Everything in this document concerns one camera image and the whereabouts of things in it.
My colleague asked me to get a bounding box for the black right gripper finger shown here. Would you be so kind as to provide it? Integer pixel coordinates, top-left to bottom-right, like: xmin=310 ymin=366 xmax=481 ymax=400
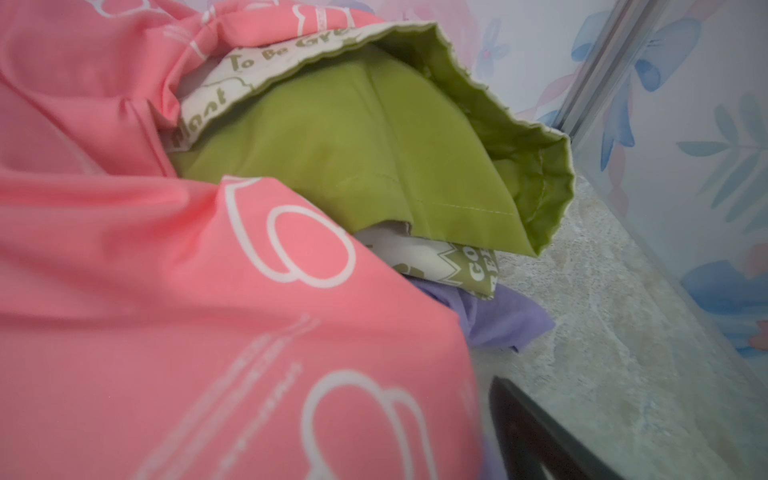
xmin=488 ymin=376 xmax=622 ymax=480

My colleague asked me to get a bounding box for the purple cloth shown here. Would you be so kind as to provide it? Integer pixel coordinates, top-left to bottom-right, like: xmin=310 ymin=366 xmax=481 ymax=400
xmin=407 ymin=277 xmax=555 ymax=352

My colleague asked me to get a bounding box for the green and white printed cloth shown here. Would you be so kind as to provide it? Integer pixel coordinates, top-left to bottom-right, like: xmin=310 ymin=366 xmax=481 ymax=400
xmin=162 ymin=23 xmax=575 ymax=298

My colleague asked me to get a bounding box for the pink printed cloth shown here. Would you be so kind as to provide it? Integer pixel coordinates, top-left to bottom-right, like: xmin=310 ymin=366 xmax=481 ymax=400
xmin=1 ymin=1 xmax=483 ymax=479

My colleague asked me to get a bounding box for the aluminium corner post right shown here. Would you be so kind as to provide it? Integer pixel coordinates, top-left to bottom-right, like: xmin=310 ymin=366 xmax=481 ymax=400
xmin=552 ymin=0 xmax=670 ymax=143

